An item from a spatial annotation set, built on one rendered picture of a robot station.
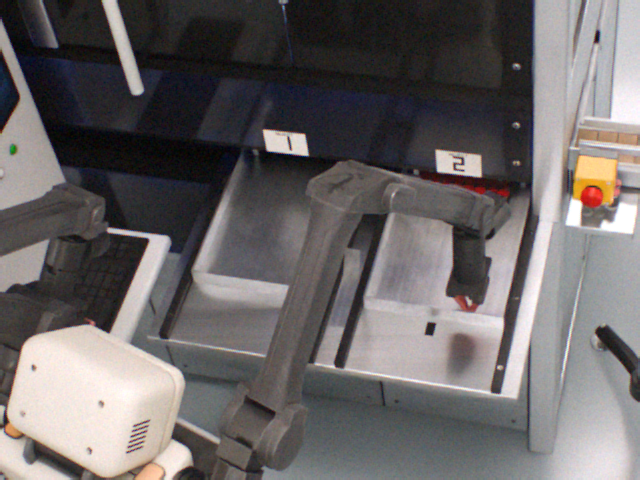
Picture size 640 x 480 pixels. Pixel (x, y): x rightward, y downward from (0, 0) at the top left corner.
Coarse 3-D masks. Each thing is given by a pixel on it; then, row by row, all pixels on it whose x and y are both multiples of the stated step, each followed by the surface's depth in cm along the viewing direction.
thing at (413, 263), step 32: (416, 224) 257; (448, 224) 256; (512, 224) 254; (384, 256) 253; (416, 256) 252; (448, 256) 251; (512, 256) 250; (384, 288) 248; (416, 288) 248; (512, 288) 245; (480, 320) 240
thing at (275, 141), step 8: (264, 136) 256; (272, 136) 256; (280, 136) 255; (288, 136) 254; (296, 136) 254; (304, 136) 253; (272, 144) 257; (280, 144) 257; (296, 144) 256; (304, 144) 255; (280, 152) 259; (288, 152) 258; (296, 152) 257; (304, 152) 257
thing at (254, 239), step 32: (256, 160) 273; (288, 160) 272; (224, 192) 264; (256, 192) 268; (288, 192) 267; (224, 224) 263; (256, 224) 262; (288, 224) 261; (224, 256) 258; (256, 256) 257; (288, 256) 256; (256, 288) 251
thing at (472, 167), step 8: (440, 152) 246; (448, 152) 246; (440, 160) 248; (448, 160) 247; (456, 160) 247; (472, 160) 246; (480, 160) 245; (440, 168) 250; (448, 168) 249; (456, 168) 248; (464, 168) 248; (472, 168) 247; (480, 168) 247; (480, 176) 248
